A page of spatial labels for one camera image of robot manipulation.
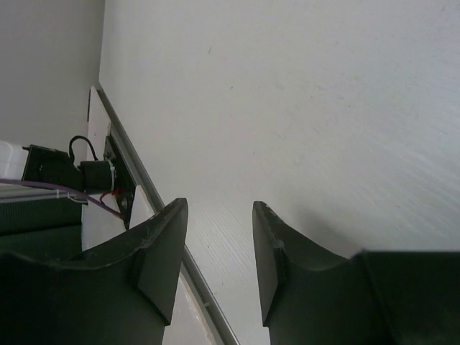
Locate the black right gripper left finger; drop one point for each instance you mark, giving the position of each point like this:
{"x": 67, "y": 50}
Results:
{"x": 154, "y": 250}

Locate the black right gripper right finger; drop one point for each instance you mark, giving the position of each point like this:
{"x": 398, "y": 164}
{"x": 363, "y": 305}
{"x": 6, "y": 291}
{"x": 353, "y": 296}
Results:
{"x": 278, "y": 247}

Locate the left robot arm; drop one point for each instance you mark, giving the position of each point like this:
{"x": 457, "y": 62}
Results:
{"x": 43, "y": 193}

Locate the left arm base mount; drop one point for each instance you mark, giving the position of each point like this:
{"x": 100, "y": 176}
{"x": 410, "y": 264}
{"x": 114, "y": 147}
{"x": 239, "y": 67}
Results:
{"x": 106, "y": 174}

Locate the aluminium front rail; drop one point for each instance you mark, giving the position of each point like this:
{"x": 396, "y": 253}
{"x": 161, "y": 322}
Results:
{"x": 192, "y": 274}

